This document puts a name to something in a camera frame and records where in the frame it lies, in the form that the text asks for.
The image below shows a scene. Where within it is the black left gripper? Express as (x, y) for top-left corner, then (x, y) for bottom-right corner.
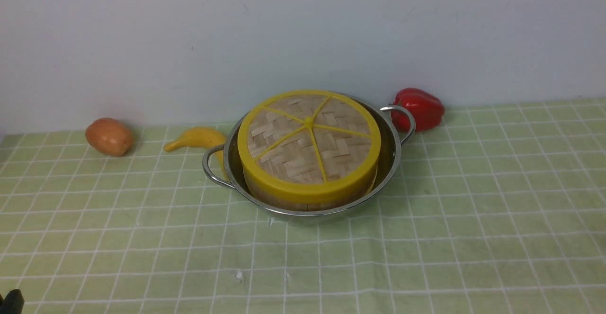
(0, 289), (25, 314)

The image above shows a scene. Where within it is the bamboo steamer basket yellow rim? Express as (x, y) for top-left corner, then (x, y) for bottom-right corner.
(244, 165), (378, 211)

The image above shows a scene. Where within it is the woven bamboo steamer lid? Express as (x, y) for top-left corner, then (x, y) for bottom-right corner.
(237, 90), (382, 195)

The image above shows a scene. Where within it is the brown potato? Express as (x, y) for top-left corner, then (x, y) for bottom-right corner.
(85, 117), (134, 157)

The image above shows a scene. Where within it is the yellow banana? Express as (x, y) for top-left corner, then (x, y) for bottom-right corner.
(164, 126), (227, 153)

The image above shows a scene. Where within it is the red bell pepper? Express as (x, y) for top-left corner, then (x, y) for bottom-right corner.
(394, 88), (446, 132)

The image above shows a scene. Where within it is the green checked tablecloth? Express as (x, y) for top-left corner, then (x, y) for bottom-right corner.
(0, 99), (606, 314)

